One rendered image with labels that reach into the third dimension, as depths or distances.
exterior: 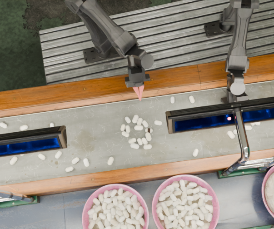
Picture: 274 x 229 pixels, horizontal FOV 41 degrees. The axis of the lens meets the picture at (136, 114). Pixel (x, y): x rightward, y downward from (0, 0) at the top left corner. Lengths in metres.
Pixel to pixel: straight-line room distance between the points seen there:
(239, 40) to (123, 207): 0.80
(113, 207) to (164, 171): 0.26
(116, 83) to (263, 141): 0.67
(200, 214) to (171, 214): 0.12
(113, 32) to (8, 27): 1.51
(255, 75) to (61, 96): 0.86
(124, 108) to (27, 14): 1.44
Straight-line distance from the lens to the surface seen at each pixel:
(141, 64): 1.39
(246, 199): 1.63
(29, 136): 1.25
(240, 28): 1.45
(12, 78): 2.64
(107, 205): 1.55
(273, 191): 1.61
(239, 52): 1.47
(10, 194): 1.39
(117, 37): 1.42
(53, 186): 1.56
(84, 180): 1.53
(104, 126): 1.59
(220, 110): 1.22
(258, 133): 1.63
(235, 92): 1.45
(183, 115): 1.20
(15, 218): 1.69
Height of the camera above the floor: 2.26
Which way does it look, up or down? 73 degrees down
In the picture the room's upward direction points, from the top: 10 degrees counter-clockwise
